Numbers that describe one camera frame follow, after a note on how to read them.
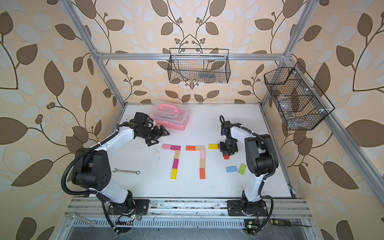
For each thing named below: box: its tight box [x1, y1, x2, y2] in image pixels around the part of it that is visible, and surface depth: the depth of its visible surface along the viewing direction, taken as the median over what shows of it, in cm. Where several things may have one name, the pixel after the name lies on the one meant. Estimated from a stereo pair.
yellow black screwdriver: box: [270, 218, 312, 227], surface depth 71 cm
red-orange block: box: [199, 168, 206, 180], surface depth 87 cm
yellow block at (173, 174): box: [170, 168, 178, 180], surface depth 88 cm
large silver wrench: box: [68, 211, 96, 227], surface depth 74 cm
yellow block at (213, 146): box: [208, 144, 219, 150], surface depth 98 cm
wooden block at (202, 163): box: [199, 158, 206, 169], surface depth 91 cm
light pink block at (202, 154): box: [200, 149, 206, 159], surface depth 95 cm
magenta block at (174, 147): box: [170, 145, 182, 151], surface depth 98 cm
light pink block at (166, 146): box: [161, 143, 172, 150], surface depth 98 cm
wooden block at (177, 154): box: [174, 150, 181, 159], surface depth 95 cm
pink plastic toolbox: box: [149, 100, 190, 131], surface depth 103 cm
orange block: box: [185, 145, 196, 151], surface depth 96 cm
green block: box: [238, 163, 247, 175], surface depth 88 cm
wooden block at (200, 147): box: [195, 145, 206, 151], surface depth 98 cm
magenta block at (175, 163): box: [172, 158, 179, 169], surface depth 91 cm
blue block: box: [225, 166, 238, 173], surface depth 88 cm
